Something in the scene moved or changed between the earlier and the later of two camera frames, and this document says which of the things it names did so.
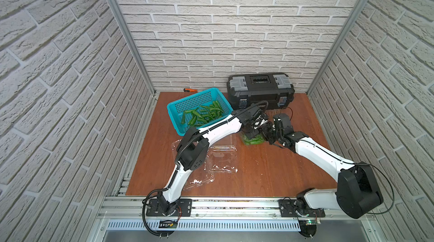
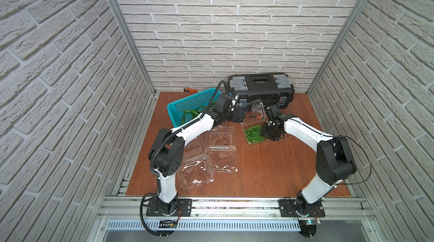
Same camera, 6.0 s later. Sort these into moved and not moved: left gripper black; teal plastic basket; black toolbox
Moved: left gripper black
Not moved: black toolbox; teal plastic basket
